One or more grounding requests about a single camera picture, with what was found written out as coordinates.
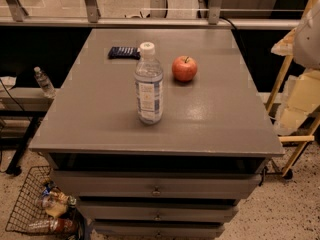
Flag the clear water bottle blue label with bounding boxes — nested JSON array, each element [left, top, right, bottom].
[[134, 42, 164, 125]]

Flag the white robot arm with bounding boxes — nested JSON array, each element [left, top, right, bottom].
[[293, 0, 320, 69]]

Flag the small clear bottle on shelf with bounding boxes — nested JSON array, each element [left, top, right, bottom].
[[34, 67, 56, 99]]

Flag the plastic bottle in basket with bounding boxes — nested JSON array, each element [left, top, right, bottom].
[[27, 218, 78, 234]]

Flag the grey drawer cabinet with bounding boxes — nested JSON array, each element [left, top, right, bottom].
[[31, 29, 284, 239]]

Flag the red apple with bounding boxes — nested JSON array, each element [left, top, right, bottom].
[[172, 56, 198, 82]]

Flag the yellow snack bag in basket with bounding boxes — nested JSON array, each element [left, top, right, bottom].
[[45, 202, 67, 218]]

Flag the grey side shelf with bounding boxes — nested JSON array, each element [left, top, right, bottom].
[[0, 88, 53, 111]]

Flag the yellow wooden frame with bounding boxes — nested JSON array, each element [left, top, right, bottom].
[[266, 0, 320, 179]]

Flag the black wire basket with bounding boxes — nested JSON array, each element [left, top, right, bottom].
[[6, 166, 84, 240]]

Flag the metal rail with brackets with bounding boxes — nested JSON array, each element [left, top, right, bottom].
[[0, 0, 299, 30]]

